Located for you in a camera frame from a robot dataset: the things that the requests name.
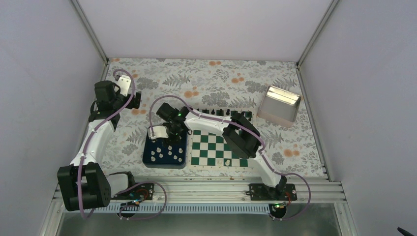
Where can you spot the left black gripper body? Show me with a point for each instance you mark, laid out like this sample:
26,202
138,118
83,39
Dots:
135,105

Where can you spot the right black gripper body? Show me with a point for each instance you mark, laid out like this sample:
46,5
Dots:
176,139

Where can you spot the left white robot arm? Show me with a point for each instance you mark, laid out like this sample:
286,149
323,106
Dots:
83,184

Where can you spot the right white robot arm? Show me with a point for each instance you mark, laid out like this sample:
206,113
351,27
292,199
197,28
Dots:
239,133

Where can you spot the green white chess board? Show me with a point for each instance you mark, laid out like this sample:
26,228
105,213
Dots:
205,148

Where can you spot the black chess pieces row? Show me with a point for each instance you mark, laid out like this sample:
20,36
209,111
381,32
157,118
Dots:
226,112

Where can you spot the dark blue plastic tray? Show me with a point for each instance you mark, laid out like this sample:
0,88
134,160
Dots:
158,154

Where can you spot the floral patterned table mat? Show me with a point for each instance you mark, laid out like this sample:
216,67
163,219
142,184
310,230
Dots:
210,84

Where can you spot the silver metal tin box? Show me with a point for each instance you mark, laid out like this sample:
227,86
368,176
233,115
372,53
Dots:
279,106

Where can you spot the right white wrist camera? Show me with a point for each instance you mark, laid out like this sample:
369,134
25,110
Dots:
156,132

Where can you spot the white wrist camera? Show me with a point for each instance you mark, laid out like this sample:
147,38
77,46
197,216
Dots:
124,82
156,132

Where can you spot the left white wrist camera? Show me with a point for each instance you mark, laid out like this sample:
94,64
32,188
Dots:
124,82

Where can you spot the aluminium rail frame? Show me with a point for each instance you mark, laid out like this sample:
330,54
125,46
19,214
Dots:
223,195

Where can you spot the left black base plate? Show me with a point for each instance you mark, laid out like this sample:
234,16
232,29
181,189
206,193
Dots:
139,193

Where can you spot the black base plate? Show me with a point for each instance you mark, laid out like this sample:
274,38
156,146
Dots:
261,192
139,193

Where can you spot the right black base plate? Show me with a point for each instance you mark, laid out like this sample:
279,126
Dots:
261,192

